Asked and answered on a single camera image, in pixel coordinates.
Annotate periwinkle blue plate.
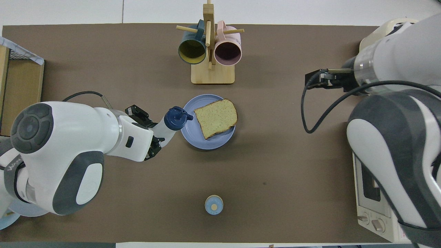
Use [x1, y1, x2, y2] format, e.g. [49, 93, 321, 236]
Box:
[179, 94, 236, 151]

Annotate small blue round lid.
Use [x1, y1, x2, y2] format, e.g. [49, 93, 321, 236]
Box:
[205, 195, 224, 216]

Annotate wooden mug tree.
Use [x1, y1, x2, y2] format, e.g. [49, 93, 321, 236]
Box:
[176, 0, 245, 85]

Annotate squeeze bottle with navy cap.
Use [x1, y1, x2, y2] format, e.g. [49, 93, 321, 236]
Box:
[152, 106, 194, 148]

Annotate pink mug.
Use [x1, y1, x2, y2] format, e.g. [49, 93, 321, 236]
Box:
[214, 20, 243, 66]

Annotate brown table mat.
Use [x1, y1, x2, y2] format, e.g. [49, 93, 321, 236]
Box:
[0, 23, 425, 243]

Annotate patterned white cloth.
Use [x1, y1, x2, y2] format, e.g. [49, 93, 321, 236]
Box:
[0, 36, 45, 66]

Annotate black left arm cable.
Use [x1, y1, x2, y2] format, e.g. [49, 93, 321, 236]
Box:
[62, 91, 112, 110]

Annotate dark teal mug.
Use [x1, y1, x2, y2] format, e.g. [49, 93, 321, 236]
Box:
[178, 19, 207, 65]

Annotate cream toaster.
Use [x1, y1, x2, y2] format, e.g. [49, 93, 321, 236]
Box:
[359, 18, 419, 52]

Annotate pale grey plate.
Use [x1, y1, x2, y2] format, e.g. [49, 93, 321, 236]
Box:
[9, 198, 49, 218]

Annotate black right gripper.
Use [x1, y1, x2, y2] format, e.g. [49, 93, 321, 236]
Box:
[305, 58, 360, 93]

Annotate light blue plate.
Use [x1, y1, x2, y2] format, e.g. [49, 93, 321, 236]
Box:
[0, 210, 20, 230]

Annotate white toaster oven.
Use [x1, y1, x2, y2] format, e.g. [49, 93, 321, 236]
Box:
[352, 152, 412, 243]

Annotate bread slice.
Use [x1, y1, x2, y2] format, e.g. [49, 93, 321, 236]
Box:
[194, 99, 238, 140]

